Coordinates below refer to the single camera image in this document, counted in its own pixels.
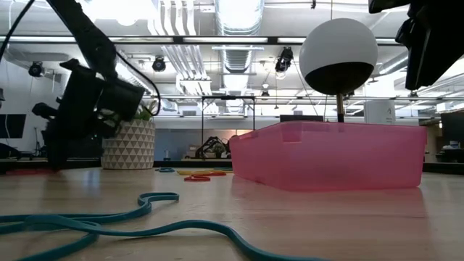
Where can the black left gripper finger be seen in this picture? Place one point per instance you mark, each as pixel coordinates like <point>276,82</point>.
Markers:
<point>58,145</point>

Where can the white and black globe lamp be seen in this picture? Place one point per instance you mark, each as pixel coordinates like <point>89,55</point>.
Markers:
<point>337,47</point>

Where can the green potted plant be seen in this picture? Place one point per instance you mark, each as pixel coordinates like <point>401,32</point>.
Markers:
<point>145,115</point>

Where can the black monitor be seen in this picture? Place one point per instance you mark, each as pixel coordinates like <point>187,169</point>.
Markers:
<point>301,118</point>
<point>453,127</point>
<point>12,126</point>

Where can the small grey bottle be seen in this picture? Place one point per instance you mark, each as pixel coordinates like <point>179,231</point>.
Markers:
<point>166,156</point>

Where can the black table edge rail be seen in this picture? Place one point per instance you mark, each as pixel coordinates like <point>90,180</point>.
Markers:
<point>174,164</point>

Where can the black overhead light beam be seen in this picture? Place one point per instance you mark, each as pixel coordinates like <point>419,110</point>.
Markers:
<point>272,40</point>

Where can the small background plant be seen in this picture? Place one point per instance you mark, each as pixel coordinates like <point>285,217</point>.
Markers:
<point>218,150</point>

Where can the red rubber band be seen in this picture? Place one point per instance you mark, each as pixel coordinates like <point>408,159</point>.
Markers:
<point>214,174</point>
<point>197,180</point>

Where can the background black robot arm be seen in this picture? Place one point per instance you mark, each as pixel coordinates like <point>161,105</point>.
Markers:
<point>208,143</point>

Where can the pink translucent plastic bin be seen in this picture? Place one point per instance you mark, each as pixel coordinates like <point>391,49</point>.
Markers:
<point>326,159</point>

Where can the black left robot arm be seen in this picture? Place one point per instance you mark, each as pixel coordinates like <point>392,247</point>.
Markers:
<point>87,36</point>

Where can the triangle-patterned plant pot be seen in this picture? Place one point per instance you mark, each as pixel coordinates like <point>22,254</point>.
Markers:
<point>130,148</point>

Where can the silver ceiling air duct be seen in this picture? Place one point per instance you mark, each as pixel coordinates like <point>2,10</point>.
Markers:
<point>239,18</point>

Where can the yellow rubber band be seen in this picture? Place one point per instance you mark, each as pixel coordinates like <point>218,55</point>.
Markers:
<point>192,172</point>

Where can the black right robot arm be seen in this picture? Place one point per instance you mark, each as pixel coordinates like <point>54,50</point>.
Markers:
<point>435,43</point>

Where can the black ceiling spotlight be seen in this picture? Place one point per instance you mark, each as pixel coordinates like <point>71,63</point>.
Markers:
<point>284,58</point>
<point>158,64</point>
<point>36,69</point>

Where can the teal rubber band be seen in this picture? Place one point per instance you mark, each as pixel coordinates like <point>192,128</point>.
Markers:
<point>159,196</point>
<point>203,225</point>
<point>165,170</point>
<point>223,169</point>

